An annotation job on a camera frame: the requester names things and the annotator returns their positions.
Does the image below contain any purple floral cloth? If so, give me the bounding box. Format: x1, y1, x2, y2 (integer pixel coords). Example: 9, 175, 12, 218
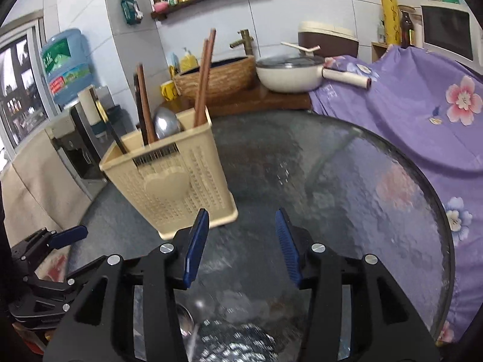
311, 44, 483, 348

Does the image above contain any yellow roll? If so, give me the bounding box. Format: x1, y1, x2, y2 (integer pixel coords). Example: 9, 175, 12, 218
378, 0, 401, 46

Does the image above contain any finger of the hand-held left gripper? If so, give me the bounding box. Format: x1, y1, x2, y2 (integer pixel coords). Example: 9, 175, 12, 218
47, 225, 88, 249
66, 254, 110, 291

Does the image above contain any water dispenser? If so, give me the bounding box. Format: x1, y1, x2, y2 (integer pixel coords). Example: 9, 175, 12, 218
45, 102, 125, 202

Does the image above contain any yellow soap bottle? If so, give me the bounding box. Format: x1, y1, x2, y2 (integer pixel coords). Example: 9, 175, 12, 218
180, 48, 199, 72

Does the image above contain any white microwave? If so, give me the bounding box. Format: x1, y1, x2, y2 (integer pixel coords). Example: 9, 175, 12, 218
420, 1, 475, 63

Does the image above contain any wooden board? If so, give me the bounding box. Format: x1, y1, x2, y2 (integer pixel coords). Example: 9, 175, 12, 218
160, 83, 314, 117

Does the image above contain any yellow mug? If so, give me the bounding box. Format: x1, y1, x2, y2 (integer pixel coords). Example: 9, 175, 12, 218
160, 80, 179, 101

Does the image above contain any woven basket sink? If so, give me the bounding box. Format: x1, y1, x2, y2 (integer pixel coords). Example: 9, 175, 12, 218
173, 55, 257, 100

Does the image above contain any blue water bottle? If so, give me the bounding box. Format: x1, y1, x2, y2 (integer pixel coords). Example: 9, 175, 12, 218
40, 28, 93, 106

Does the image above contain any black chopstick silver band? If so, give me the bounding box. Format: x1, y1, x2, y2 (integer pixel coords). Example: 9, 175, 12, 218
133, 73, 146, 147

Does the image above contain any green wall packet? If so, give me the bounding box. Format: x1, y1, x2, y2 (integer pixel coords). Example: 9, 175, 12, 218
120, 0, 144, 25

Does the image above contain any cream pan glass lid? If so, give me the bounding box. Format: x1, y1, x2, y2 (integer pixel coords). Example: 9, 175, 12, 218
256, 55, 372, 94

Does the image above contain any cream brown rice cooker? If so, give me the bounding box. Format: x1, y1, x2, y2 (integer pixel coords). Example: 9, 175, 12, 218
298, 21, 359, 59

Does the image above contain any teal wall holder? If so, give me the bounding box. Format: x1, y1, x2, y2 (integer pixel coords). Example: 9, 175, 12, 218
92, 106, 123, 138

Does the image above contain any brass faucet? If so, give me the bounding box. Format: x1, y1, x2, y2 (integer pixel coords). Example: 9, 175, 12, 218
229, 29, 254, 56

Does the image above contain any small wooden box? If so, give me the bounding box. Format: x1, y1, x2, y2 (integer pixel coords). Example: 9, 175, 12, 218
372, 41, 389, 63

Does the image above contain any window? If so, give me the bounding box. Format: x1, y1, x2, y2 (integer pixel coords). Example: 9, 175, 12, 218
0, 23, 57, 151

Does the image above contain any black chopstick gold band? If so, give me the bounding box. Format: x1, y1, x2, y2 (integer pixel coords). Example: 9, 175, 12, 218
90, 88, 129, 155

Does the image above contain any brown bottle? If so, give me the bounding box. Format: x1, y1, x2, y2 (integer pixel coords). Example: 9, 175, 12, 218
400, 5, 416, 48

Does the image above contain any metal spoon wooden handle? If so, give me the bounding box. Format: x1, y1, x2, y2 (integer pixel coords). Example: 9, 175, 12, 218
153, 106, 184, 140

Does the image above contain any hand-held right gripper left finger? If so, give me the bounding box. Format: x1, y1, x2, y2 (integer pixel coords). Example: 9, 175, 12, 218
42, 208, 210, 362

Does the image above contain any cream plastic utensil holder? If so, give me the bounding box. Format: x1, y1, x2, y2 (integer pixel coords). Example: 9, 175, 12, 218
99, 106, 238, 240

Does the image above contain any beige cloth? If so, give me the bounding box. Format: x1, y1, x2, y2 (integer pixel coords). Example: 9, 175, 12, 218
0, 132, 99, 249

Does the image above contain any clear plastic spoon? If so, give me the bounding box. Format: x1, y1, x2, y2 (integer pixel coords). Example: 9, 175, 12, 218
175, 297, 207, 362

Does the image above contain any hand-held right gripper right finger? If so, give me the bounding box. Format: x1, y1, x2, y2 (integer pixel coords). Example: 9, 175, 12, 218
275, 208, 442, 362

